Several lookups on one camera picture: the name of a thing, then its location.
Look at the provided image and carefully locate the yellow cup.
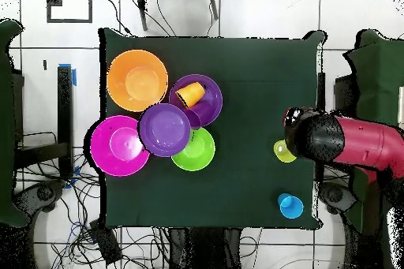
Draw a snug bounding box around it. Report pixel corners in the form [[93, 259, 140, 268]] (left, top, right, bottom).
[[273, 139, 297, 163]]

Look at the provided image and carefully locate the purple bowl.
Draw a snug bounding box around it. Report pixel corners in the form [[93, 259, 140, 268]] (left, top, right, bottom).
[[138, 103, 193, 159], [168, 73, 224, 128]]

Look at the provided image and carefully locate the purple cup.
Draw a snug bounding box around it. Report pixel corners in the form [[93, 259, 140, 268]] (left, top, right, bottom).
[[185, 101, 216, 130]]

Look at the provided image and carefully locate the orange cup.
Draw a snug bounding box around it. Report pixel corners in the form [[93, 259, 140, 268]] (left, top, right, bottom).
[[174, 85, 197, 109], [188, 81, 207, 99]]

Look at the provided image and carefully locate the dark green table cloth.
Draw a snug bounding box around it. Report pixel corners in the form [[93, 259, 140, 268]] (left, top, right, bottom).
[[98, 27, 327, 230]]

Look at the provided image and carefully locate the blue cup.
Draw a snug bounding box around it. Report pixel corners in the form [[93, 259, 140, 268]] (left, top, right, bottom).
[[277, 192, 305, 220]]

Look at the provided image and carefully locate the green cloth covered table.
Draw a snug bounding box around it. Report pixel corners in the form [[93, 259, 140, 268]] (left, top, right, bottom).
[[0, 18, 30, 229], [342, 28, 404, 235]]

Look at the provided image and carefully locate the green bowl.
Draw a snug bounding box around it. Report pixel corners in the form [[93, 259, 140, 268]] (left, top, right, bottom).
[[170, 127, 216, 172]]

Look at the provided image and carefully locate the orange bowl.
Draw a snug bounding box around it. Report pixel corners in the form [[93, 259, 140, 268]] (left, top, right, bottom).
[[106, 49, 169, 113]]

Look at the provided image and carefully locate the pink bowl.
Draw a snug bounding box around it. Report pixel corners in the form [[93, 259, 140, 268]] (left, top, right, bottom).
[[90, 114, 151, 177]]

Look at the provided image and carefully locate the blue tape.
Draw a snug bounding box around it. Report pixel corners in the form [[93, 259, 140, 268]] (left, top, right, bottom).
[[58, 63, 77, 88]]

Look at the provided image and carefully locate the black power adapter box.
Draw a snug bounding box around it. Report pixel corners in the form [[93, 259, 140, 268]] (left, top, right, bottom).
[[88, 219, 123, 266]]

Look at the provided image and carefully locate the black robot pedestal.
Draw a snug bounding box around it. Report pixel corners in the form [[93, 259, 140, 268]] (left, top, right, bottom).
[[168, 226, 242, 269]]

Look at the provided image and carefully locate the floor cable bundle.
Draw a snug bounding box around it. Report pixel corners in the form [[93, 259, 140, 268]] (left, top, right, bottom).
[[15, 151, 171, 269]]

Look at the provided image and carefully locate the black table frame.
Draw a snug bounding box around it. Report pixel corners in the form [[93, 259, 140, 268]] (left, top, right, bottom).
[[13, 65, 74, 179]]

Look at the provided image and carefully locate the black square floor frame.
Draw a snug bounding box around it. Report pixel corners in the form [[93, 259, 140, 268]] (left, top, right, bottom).
[[46, 0, 93, 24]]

